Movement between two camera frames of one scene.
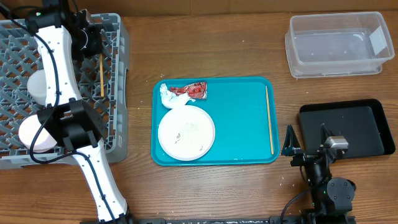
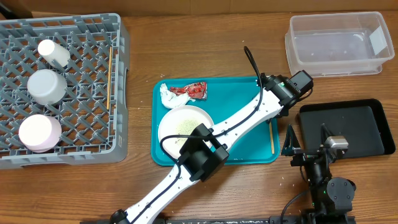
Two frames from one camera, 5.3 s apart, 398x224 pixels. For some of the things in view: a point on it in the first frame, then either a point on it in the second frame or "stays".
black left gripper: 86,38 -> 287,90
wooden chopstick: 101,73 -> 109,78
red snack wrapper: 197,90 stays
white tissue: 170,101 stays
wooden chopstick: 269,121 stays
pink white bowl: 43,140 stays
